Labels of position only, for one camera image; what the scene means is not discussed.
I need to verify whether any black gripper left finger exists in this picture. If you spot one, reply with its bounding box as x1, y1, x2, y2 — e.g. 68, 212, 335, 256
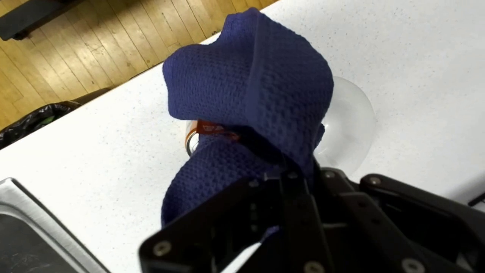
139, 172, 324, 273

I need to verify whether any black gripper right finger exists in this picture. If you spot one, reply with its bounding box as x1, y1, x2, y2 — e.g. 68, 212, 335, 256
316, 168, 485, 273

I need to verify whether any dark blue waffle towel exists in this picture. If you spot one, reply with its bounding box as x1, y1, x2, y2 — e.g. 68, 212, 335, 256
162, 8, 333, 224

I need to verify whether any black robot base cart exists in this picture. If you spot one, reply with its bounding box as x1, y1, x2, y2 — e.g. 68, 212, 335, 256
0, 0, 81, 40

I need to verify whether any translucent white plastic bowl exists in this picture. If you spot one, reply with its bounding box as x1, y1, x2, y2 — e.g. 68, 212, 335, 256
313, 77, 377, 171

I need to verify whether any orange soda can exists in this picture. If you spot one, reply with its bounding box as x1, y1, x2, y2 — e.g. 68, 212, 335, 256
185, 119, 238, 156

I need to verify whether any stainless steel double sink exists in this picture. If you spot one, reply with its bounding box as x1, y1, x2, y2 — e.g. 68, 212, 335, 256
0, 177, 109, 273

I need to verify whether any black trash bag bin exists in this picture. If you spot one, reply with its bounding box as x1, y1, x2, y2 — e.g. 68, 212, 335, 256
0, 87, 107, 148

